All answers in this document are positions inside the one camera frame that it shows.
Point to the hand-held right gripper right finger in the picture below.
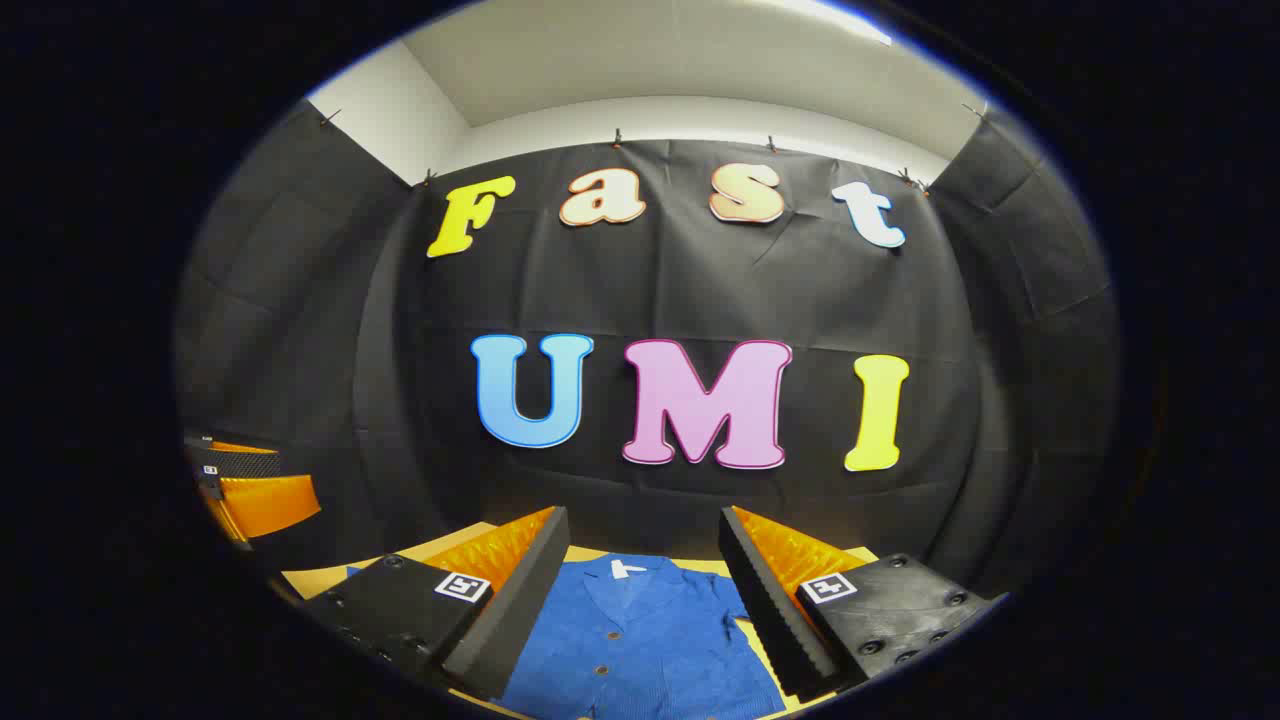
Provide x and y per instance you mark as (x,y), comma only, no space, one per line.
(765,610)

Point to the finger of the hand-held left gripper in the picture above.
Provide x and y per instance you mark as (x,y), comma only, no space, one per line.
(240,463)
(270,505)

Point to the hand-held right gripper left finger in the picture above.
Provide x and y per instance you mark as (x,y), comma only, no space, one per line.
(520,610)

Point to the black backdrop cloth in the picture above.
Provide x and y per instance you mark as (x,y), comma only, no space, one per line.
(700,290)

